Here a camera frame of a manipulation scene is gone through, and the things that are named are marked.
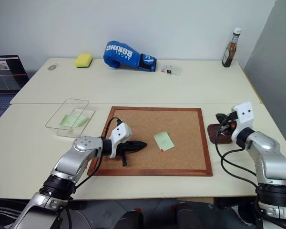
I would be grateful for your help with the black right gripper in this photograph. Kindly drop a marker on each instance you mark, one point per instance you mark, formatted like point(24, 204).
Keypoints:
point(230, 120)

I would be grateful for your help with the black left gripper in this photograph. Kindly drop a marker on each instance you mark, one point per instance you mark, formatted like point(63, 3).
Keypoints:
point(125, 148)

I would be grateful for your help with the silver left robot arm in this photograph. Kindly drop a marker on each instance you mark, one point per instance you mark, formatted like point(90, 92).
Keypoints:
point(71, 162)

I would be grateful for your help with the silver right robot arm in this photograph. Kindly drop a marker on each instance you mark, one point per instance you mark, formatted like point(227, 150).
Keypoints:
point(269, 167)

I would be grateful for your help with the pushpins pile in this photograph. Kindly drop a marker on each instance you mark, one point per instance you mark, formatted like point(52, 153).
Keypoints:
point(222, 134)

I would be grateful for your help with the dark brown tray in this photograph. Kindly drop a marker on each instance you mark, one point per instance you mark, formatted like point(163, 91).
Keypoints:
point(215, 136)

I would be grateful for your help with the green sticky note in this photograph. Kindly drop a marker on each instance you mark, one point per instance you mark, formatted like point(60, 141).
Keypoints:
point(164, 141)

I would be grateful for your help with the clear plastic box lid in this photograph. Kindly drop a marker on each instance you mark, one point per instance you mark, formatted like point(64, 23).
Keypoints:
point(82, 124)

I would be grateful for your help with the clear plastic box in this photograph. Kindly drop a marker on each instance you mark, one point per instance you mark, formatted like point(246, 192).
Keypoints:
point(68, 114)

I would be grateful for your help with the wood-framed cork board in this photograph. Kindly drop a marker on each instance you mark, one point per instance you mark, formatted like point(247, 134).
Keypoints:
point(171, 133)

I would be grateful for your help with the dark rounded shape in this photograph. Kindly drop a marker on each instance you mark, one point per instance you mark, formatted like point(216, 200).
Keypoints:
point(187, 214)
point(131, 219)

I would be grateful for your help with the green sticky notes stack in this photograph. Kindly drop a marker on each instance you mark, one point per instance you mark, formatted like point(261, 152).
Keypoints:
point(72, 120)

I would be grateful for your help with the brown sauce bottle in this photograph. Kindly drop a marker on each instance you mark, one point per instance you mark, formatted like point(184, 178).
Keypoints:
point(230, 53)

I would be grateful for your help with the small clear parts case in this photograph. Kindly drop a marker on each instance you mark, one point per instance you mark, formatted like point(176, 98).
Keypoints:
point(171, 69)

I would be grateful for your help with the blue boxing glove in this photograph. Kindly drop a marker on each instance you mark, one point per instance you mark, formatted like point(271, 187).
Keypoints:
point(129, 55)

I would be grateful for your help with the yellow green sponge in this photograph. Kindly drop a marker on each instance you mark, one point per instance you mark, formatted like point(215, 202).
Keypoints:
point(83, 60)

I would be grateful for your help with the small round clear lid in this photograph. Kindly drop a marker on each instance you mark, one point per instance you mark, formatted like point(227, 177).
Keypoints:
point(52, 67)

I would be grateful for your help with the black laptop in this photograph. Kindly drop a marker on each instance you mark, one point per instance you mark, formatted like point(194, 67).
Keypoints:
point(4, 81)

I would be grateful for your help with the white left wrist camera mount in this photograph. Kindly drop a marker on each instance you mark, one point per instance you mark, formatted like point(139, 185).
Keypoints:
point(121, 134)

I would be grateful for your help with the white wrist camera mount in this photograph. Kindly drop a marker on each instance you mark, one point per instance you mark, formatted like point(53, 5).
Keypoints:
point(121, 134)
point(243, 117)

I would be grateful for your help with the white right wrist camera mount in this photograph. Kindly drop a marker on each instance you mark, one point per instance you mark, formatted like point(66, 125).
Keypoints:
point(243, 117)

